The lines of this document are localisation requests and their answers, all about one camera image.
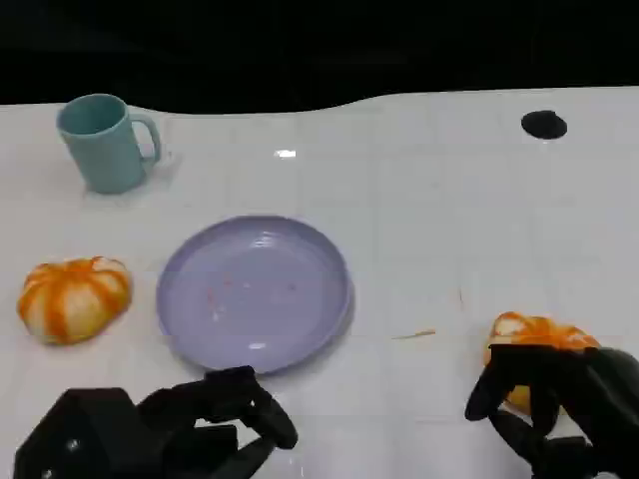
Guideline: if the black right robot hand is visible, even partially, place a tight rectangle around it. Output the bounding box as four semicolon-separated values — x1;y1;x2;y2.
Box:
464;343;639;479

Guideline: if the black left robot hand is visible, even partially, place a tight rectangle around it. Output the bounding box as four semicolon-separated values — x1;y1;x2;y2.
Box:
13;365;300;479

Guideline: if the orange white toy bread roll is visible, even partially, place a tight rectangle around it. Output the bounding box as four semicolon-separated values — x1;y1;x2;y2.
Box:
481;311;603;415
17;255;134;346

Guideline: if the thin orange sliver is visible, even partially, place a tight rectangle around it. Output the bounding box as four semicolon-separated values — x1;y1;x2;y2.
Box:
390;327;437;341

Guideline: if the lilac plate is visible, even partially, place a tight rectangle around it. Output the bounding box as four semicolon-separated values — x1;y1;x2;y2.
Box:
155;215;356;376

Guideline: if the black round table grommet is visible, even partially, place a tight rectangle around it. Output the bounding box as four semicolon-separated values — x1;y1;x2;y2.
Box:
520;110;569;141

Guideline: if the pale green mug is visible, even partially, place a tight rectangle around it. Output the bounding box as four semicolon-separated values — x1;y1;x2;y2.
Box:
55;93;163;196

